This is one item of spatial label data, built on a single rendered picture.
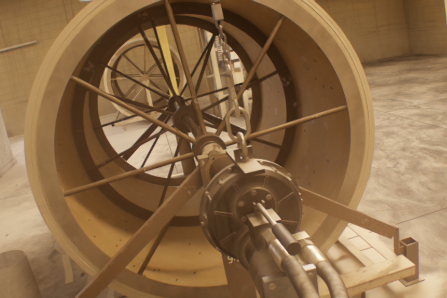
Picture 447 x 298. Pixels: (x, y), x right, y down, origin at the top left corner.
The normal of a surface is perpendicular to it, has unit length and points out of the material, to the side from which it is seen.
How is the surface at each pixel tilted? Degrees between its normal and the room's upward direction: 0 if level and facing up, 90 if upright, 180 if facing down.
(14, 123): 90
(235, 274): 90
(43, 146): 90
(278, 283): 90
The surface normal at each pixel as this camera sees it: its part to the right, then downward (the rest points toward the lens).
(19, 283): 0.79, 0.00
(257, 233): 0.15, 0.21
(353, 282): -0.19, -0.95
